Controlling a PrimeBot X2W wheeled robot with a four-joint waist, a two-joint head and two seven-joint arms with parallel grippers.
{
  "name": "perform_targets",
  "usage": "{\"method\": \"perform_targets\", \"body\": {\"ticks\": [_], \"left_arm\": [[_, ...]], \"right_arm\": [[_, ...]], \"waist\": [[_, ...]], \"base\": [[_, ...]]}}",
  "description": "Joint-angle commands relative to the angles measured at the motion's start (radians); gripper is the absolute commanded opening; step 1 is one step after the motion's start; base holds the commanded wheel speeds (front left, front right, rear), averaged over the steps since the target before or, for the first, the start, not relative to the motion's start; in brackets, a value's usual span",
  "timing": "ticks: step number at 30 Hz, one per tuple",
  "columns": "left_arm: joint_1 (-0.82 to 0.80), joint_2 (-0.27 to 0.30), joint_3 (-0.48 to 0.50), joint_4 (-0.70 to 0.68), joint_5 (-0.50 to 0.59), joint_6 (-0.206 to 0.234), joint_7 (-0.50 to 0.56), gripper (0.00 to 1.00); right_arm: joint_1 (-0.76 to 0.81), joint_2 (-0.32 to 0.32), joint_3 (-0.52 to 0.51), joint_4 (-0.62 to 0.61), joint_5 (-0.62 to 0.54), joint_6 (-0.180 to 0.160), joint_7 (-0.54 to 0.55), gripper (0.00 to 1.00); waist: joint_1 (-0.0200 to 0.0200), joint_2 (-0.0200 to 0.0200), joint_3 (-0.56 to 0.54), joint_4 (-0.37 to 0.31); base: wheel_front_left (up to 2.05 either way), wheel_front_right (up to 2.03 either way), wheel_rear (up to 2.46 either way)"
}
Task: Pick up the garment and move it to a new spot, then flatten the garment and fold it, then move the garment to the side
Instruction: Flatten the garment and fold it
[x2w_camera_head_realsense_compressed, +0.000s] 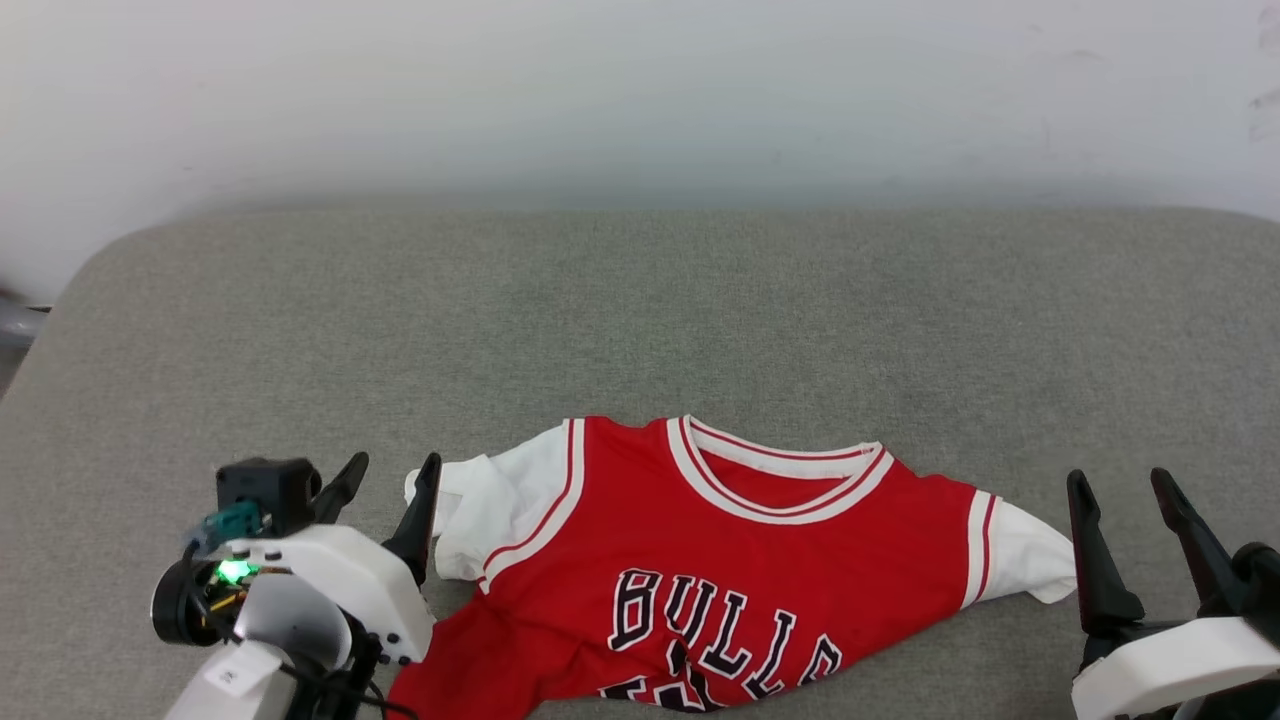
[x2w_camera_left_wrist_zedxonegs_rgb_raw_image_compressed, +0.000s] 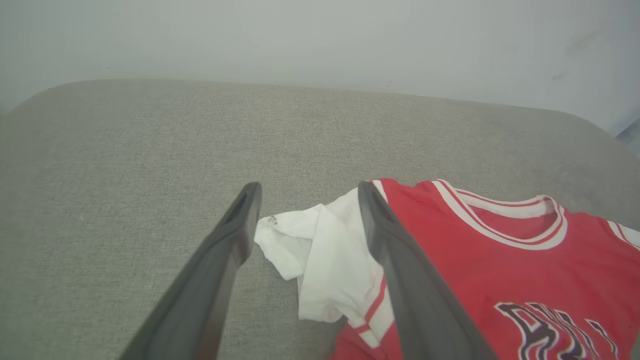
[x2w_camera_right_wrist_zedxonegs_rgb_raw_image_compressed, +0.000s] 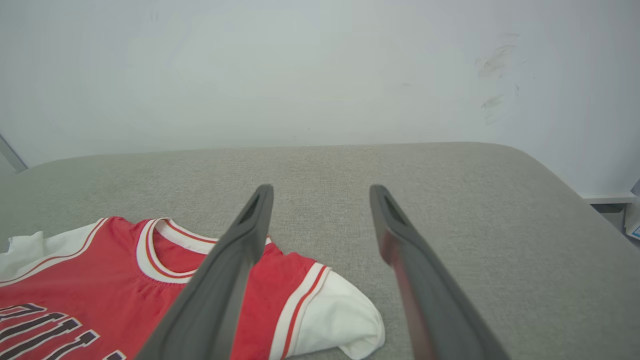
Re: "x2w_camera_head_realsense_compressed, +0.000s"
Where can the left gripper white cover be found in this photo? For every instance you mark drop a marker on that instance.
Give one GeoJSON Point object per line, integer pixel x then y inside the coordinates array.
{"type": "Point", "coordinates": [340, 575]}

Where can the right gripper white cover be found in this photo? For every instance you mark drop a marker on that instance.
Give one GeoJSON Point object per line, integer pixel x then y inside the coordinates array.
{"type": "Point", "coordinates": [1170, 665]}

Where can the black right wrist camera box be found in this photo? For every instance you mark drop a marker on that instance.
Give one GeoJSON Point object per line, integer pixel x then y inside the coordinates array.
{"type": "Point", "coordinates": [1262, 590]}

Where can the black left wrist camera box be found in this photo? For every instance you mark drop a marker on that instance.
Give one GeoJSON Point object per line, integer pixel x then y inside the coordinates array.
{"type": "Point", "coordinates": [265, 492]}

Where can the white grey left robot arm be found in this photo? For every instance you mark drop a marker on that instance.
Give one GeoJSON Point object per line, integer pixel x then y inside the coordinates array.
{"type": "Point", "coordinates": [270, 640]}

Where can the grey fabric sofa cushion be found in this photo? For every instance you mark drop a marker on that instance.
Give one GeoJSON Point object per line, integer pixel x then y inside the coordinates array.
{"type": "Point", "coordinates": [700, 320]}

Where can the grey metal pipe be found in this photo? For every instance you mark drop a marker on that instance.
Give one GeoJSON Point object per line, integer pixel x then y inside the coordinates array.
{"type": "Point", "coordinates": [18, 322]}

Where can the red white basketball jersey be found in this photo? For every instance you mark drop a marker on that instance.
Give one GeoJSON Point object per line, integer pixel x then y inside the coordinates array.
{"type": "Point", "coordinates": [700, 560]}

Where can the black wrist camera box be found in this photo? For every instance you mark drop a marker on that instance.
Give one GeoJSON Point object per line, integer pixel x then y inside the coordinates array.
{"type": "Point", "coordinates": [1262, 590]}
{"type": "Point", "coordinates": [265, 492]}

